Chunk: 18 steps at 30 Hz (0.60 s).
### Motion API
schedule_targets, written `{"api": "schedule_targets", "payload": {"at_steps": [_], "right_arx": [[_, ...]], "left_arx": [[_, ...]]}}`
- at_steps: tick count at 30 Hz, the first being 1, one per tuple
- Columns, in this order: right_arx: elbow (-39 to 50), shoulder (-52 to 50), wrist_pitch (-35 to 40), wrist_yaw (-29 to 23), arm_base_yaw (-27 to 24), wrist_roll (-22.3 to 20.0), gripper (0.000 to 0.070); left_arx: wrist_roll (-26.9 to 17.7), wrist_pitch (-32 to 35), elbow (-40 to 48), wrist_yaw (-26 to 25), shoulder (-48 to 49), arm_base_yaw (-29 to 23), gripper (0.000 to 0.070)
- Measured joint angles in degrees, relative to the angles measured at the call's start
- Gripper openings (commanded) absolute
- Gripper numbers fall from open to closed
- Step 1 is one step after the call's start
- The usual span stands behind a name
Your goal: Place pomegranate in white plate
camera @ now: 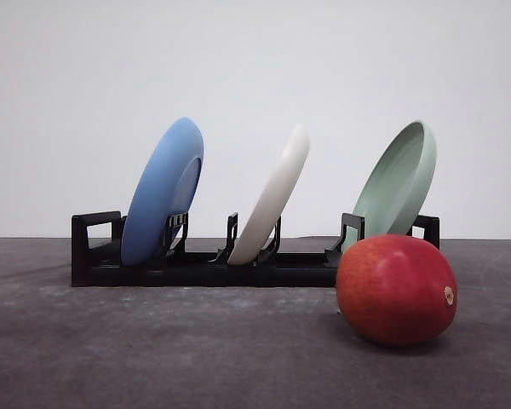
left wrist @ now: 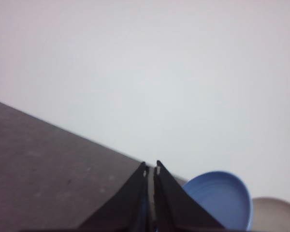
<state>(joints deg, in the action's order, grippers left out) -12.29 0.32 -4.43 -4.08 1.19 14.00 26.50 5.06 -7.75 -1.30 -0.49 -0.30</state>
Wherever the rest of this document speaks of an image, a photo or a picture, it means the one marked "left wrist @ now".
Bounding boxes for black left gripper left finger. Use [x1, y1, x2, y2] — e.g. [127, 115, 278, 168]
[78, 162, 149, 232]

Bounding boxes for white plate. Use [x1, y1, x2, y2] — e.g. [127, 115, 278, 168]
[251, 197, 290, 232]

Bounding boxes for blue plate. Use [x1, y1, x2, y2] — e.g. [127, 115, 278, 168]
[183, 171, 253, 230]

